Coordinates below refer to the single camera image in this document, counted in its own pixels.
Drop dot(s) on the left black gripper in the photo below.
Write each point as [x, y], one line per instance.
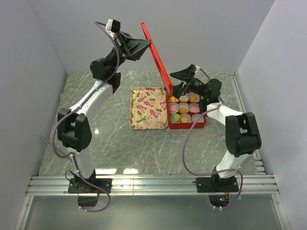
[131, 48]

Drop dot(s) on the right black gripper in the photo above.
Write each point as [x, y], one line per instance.
[185, 75]

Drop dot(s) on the red box lid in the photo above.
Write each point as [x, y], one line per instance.
[160, 66]

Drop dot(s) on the round yellow biscuit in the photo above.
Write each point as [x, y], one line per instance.
[182, 99]

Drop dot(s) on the orange swirl cookie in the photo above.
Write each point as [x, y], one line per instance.
[193, 99]

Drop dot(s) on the orange fish cookie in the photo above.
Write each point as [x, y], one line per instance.
[172, 98]

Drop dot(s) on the pink macaron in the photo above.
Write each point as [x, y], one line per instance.
[173, 109]
[195, 110]

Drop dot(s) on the green macaron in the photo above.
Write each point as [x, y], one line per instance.
[176, 117]

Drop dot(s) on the orange flower cookie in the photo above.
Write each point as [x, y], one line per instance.
[183, 110]

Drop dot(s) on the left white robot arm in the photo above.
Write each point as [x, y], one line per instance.
[73, 127]

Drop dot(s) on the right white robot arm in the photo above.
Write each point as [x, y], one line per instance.
[242, 137]

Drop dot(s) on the white paper cup top middle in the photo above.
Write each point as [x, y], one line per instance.
[186, 97]

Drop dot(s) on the white paper cup top left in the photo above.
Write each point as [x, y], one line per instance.
[176, 101]

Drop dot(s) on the white paper cup top right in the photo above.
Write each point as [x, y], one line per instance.
[195, 95]

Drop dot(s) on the white paper cup centre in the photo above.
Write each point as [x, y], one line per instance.
[186, 105]

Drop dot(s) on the white paper cup middle left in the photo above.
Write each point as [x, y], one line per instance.
[175, 105]

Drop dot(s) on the white paper cup middle right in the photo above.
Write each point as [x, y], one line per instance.
[193, 105]

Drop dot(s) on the white paper cup bottom left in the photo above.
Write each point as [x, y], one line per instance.
[172, 119]

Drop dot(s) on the white paper cup bottom middle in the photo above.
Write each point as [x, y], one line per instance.
[187, 116]

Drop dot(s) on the floral tray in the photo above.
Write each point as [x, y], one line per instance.
[148, 108]

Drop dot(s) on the red cookie box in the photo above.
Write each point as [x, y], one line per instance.
[181, 125]

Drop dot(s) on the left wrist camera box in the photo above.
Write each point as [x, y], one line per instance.
[113, 26]

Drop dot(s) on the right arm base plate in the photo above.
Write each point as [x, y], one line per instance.
[204, 185]

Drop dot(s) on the aluminium rail right side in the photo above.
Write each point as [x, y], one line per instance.
[254, 163]

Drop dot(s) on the aluminium rail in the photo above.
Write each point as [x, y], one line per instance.
[148, 185]
[254, 163]

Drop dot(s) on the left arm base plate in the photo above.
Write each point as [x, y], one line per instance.
[80, 187]

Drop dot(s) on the aluminium rail front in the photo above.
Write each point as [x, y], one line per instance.
[148, 185]

